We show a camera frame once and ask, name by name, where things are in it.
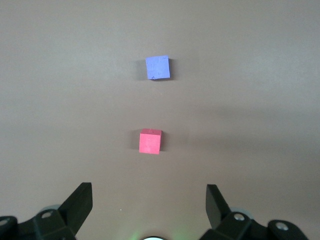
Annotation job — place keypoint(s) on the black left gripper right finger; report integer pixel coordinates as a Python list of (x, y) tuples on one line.
[(215, 207)]

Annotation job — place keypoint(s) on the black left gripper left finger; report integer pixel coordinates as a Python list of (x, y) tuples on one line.
[(77, 207)]

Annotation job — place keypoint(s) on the red foam block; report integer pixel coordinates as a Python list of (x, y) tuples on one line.
[(149, 143)]

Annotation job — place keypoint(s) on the brown table mat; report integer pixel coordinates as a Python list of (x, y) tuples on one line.
[(75, 75)]

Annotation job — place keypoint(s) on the purple foam block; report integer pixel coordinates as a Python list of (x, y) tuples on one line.
[(158, 68)]

